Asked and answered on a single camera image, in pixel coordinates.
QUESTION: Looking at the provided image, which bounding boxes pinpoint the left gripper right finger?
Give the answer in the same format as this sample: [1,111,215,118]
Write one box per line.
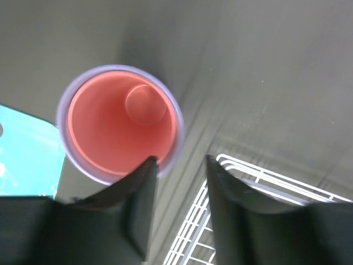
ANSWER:
[206,155,352,264]

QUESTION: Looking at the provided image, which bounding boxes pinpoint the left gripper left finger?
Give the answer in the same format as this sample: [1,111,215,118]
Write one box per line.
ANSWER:
[1,156,159,264]

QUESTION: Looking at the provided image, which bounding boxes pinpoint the white wire dish rack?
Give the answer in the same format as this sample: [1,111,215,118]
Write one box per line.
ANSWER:
[162,153,352,264]

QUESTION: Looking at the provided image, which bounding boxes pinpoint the red cup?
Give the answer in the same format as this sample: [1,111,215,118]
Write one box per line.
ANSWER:
[68,71,178,174]

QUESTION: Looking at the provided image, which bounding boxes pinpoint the purple cup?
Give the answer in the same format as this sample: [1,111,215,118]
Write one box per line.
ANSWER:
[56,65,185,185]

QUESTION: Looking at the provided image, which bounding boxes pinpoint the teal cutting board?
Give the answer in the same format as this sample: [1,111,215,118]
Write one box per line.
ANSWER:
[1,105,66,197]

